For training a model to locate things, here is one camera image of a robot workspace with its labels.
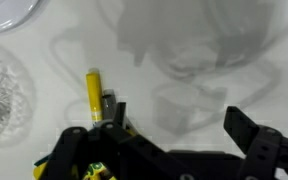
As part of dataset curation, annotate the clear plastic plate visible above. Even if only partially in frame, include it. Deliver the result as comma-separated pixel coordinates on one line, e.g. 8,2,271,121
0,0,41,35

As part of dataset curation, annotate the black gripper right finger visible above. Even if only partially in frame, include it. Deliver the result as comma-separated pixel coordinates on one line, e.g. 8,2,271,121
223,105,288,180

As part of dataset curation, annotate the yellow marker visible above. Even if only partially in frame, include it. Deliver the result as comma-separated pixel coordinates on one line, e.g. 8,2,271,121
85,67,104,127

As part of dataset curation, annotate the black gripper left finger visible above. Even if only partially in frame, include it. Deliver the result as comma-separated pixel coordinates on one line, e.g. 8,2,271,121
38,101,172,180

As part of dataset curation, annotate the cut glass bowl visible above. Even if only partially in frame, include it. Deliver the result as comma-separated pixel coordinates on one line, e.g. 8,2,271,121
0,42,37,148

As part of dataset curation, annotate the dark grey marker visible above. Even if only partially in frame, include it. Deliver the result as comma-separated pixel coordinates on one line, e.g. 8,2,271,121
101,88,119,122

